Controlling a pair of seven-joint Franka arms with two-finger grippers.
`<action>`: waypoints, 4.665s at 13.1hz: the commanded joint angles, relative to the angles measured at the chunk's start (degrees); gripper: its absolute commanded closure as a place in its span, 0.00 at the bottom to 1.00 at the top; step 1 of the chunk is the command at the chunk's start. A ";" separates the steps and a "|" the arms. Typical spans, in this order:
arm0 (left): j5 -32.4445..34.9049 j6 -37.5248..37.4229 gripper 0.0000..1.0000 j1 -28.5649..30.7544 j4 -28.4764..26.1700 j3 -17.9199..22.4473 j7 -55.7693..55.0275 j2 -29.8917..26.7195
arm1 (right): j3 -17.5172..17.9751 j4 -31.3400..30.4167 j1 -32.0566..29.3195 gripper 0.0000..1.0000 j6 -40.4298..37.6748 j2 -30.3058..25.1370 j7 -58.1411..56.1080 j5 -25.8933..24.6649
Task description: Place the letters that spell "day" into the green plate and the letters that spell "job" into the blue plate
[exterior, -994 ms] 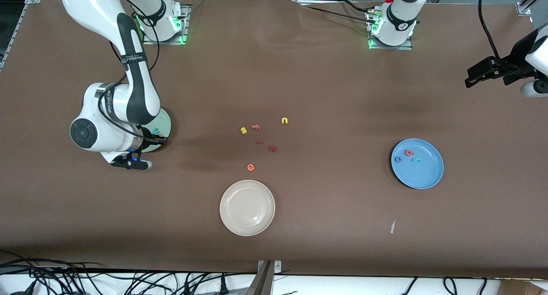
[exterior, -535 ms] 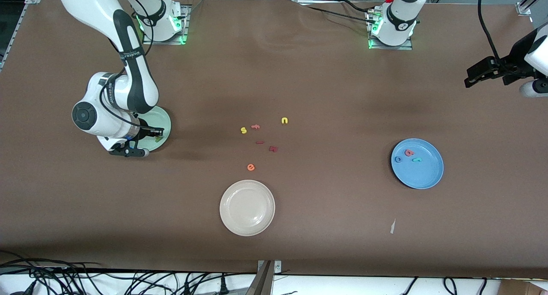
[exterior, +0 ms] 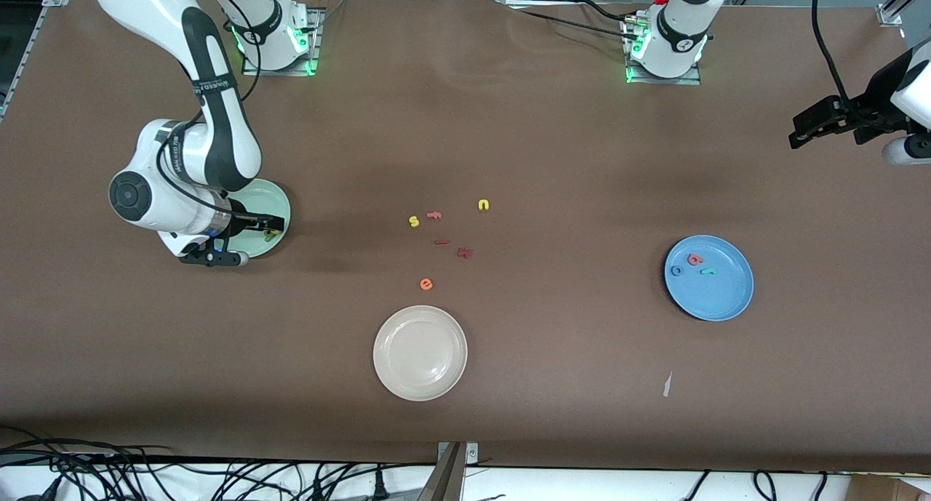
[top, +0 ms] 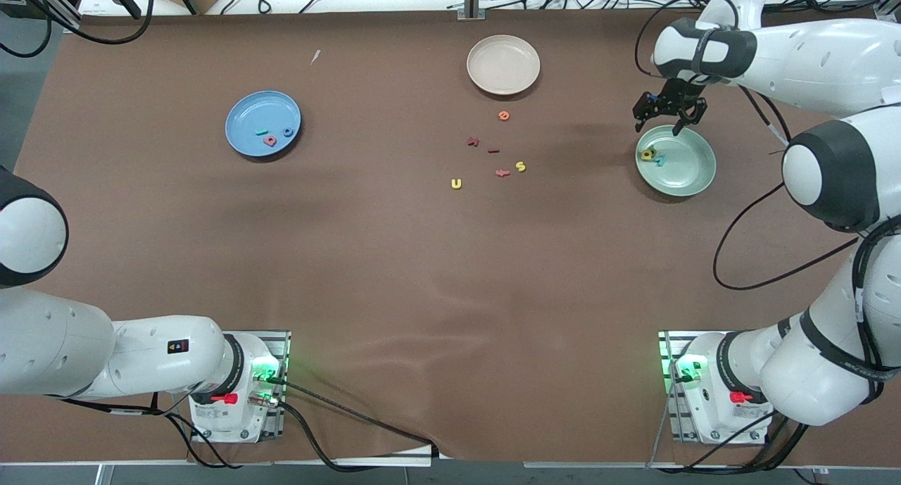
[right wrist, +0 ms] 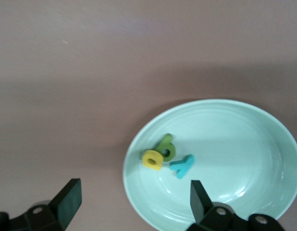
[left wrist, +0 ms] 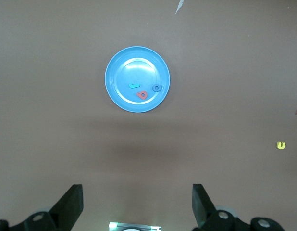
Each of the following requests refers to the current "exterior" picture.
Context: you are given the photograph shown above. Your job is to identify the light green plate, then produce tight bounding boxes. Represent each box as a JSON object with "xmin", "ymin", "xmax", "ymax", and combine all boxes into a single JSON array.
[{"xmin": 222, "ymin": 179, "xmax": 292, "ymax": 259}]

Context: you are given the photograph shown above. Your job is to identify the aluminium corner profile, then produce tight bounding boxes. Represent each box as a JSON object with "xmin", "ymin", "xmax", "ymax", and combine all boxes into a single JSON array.
[{"xmin": 876, "ymin": 0, "xmax": 931, "ymax": 28}]

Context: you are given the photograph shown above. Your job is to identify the beige white plate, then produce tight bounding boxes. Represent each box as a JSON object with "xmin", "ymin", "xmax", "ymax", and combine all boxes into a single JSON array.
[{"xmin": 373, "ymin": 305, "xmax": 468, "ymax": 402}]

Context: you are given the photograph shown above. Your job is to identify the blue plate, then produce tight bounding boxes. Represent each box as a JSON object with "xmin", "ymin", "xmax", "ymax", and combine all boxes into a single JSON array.
[{"xmin": 664, "ymin": 235, "xmax": 754, "ymax": 321}]

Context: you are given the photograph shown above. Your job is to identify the brown cardboard box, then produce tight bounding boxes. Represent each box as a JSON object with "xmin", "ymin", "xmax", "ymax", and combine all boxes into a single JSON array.
[{"xmin": 847, "ymin": 474, "xmax": 931, "ymax": 501}]

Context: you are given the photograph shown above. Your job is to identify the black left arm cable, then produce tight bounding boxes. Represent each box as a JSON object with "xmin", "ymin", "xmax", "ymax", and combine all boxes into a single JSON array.
[{"xmin": 812, "ymin": 0, "xmax": 848, "ymax": 102}]

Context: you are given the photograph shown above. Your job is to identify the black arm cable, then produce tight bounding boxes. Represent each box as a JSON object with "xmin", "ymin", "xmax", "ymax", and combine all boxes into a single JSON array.
[
  {"xmin": 812, "ymin": 0, "xmax": 848, "ymax": 102},
  {"xmin": 155, "ymin": 0, "xmax": 263, "ymax": 218}
]

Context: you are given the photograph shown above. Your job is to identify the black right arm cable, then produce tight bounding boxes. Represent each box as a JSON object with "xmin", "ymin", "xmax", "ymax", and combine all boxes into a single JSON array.
[{"xmin": 155, "ymin": 0, "xmax": 263, "ymax": 218}]

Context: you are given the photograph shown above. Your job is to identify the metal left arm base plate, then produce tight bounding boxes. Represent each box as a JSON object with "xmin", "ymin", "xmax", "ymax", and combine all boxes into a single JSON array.
[{"xmin": 624, "ymin": 14, "xmax": 703, "ymax": 86}]

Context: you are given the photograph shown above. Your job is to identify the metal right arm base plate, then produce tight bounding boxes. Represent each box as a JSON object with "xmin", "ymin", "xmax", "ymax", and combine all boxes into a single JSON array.
[{"xmin": 242, "ymin": 7, "xmax": 322, "ymax": 76}]

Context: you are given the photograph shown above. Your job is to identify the black base cable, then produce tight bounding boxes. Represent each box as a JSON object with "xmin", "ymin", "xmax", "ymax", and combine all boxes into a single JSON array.
[{"xmin": 509, "ymin": 0, "xmax": 641, "ymax": 42}]

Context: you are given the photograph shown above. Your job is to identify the tangled black floor cables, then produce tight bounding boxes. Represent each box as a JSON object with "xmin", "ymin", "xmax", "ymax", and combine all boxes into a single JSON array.
[{"xmin": 0, "ymin": 425, "xmax": 437, "ymax": 501}]

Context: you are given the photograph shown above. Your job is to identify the metal table edge bracket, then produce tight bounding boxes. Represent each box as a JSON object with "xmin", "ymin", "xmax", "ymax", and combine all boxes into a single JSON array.
[{"xmin": 435, "ymin": 441, "xmax": 481, "ymax": 501}]

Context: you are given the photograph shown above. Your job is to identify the black looped floor cables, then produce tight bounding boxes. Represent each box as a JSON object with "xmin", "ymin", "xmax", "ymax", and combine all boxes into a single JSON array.
[{"xmin": 684, "ymin": 469, "xmax": 830, "ymax": 501}]

